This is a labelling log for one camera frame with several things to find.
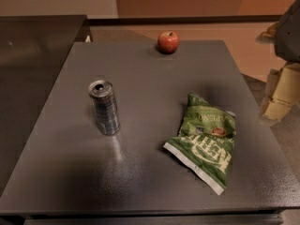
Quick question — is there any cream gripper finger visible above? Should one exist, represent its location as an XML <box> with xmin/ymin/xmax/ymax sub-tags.
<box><xmin>261</xmin><ymin>62</ymin><xmax>300</xmax><ymax>121</ymax></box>

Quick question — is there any red apple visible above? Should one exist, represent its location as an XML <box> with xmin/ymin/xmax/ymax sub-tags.
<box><xmin>157</xmin><ymin>31</ymin><xmax>180</xmax><ymax>54</ymax></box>

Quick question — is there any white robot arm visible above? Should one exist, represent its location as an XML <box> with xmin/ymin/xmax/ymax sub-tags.
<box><xmin>261</xmin><ymin>0</ymin><xmax>300</xmax><ymax>121</ymax></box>

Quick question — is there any green chip bag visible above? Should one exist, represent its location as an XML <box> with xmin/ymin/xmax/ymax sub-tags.
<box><xmin>163</xmin><ymin>92</ymin><xmax>236</xmax><ymax>195</ymax></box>

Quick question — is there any silver drink can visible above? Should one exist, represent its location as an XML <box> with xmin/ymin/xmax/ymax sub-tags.
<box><xmin>88</xmin><ymin>80</ymin><xmax>120</xmax><ymax>135</ymax></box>

